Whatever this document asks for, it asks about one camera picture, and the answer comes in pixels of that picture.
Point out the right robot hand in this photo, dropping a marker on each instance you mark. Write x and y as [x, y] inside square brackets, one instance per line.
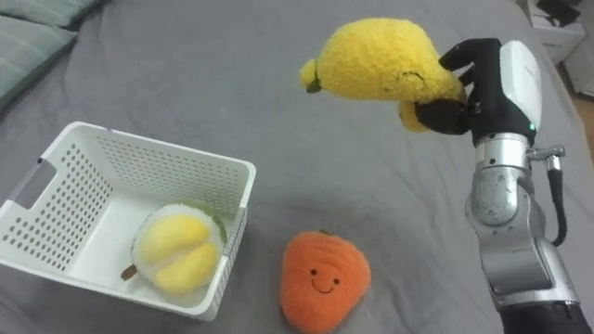
[492, 99]

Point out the yellow banana soft toy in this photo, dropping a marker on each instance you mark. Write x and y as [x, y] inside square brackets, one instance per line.
[385, 60]

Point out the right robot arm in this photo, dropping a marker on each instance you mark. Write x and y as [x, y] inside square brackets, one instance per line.
[515, 222]

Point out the white cabinet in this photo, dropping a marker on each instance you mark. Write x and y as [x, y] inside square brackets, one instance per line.
[559, 30]

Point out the grey bed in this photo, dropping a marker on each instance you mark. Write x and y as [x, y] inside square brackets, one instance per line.
[297, 153]

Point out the orange fruit soft toy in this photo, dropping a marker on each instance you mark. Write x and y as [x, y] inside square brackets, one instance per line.
[322, 283]

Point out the durian soft toy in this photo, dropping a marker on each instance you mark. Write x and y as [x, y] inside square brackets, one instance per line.
[178, 250]

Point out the white perforated plastic basket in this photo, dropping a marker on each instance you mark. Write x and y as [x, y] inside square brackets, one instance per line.
[83, 195]

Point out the grey-green pillow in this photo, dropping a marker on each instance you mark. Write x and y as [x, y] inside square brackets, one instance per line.
[46, 8]
[25, 53]

